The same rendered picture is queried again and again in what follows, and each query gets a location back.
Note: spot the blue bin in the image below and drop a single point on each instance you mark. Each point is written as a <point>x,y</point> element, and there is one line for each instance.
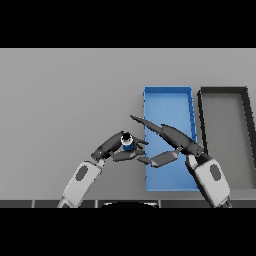
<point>168,110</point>

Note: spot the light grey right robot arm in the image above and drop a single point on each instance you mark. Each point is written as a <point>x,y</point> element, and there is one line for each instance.
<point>210,181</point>

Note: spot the blue pipe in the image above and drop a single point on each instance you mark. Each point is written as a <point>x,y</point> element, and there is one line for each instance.
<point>127,141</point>

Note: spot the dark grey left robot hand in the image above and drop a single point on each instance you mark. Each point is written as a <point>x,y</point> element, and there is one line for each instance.
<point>110,145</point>

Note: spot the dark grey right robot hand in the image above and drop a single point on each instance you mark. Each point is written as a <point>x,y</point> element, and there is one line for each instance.
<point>180,140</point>

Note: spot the dark grey bin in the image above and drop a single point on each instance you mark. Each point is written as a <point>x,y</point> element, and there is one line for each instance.
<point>230,133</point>

